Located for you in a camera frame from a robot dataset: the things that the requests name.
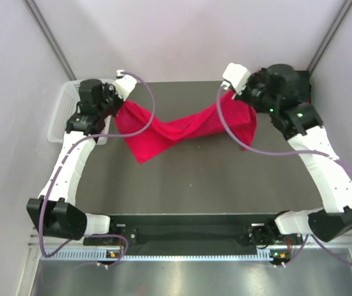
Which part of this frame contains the aluminium corner post left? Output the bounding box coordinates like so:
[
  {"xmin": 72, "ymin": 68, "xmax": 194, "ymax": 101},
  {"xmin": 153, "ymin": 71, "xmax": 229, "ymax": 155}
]
[{"xmin": 22, "ymin": 0, "xmax": 77, "ymax": 80}]

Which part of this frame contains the aluminium frame rail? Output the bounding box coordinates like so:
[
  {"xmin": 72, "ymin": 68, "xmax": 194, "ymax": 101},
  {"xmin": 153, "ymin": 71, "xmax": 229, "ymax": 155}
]
[{"xmin": 27, "ymin": 228, "xmax": 352, "ymax": 250}]

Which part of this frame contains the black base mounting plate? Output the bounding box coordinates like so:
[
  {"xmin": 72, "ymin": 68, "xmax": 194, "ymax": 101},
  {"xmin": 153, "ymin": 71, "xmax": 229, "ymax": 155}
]
[{"xmin": 83, "ymin": 214, "xmax": 303, "ymax": 256}]

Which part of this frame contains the slotted grey cable duct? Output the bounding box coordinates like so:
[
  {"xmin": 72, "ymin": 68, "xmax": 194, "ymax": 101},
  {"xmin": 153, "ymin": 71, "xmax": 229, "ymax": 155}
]
[{"xmin": 40, "ymin": 249, "xmax": 291, "ymax": 262}]

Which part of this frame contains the pink t shirt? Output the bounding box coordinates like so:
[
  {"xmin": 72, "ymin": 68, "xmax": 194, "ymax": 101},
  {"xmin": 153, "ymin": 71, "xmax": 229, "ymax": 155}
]
[{"xmin": 115, "ymin": 91, "xmax": 258, "ymax": 164}]

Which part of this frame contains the white plastic basket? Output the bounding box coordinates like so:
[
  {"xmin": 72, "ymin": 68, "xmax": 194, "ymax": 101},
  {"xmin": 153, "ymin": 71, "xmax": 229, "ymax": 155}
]
[{"xmin": 47, "ymin": 78, "xmax": 114, "ymax": 145}]

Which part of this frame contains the black folded t shirt top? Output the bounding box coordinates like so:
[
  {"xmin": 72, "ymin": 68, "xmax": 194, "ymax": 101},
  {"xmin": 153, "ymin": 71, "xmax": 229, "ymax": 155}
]
[{"xmin": 296, "ymin": 70, "xmax": 312, "ymax": 103}]

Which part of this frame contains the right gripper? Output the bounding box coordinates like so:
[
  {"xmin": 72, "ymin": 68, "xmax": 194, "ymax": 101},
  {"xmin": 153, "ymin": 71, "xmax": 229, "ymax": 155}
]
[{"xmin": 231, "ymin": 74, "xmax": 279, "ymax": 115}]

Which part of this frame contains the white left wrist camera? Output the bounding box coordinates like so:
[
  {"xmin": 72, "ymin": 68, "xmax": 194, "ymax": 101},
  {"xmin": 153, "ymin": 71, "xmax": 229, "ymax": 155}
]
[{"xmin": 112, "ymin": 70, "xmax": 137, "ymax": 101}]

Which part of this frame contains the aluminium corner post right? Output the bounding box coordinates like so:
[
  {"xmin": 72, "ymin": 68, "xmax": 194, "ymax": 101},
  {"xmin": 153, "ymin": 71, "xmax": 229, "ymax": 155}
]
[{"xmin": 307, "ymin": 0, "xmax": 352, "ymax": 75}]

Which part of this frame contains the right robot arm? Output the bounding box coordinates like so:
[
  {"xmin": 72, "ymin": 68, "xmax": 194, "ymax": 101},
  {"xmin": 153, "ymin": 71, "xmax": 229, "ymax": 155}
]
[{"xmin": 222, "ymin": 63, "xmax": 352, "ymax": 244}]

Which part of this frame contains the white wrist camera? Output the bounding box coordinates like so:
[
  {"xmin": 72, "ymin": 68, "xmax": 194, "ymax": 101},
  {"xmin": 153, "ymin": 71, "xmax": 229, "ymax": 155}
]
[
  {"xmin": 220, "ymin": 63, "xmax": 251, "ymax": 94},
  {"xmin": 112, "ymin": 70, "xmax": 137, "ymax": 101}
]

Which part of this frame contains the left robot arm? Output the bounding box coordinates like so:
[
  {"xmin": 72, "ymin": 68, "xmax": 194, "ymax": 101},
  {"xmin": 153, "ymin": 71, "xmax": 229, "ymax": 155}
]
[{"xmin": 27, "ymin": 78, "xmax": 132, "ymax": 245}]

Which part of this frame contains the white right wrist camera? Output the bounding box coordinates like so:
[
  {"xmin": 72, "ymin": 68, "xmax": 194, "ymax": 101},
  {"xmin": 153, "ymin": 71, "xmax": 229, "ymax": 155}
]
[{"xmin": 220, "ymin": 63, "xmax": 251, "ymax": 94}]

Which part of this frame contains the aluminium corner post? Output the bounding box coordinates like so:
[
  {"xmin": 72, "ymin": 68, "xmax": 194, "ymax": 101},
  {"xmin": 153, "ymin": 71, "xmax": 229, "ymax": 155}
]
[
  {"xmin": 307, "ymin": 0, "xmax": 352, "ymax": 75},
  {"xmin": 22, "ymin": 0, "xmax": 77, "ymax": 80}
]

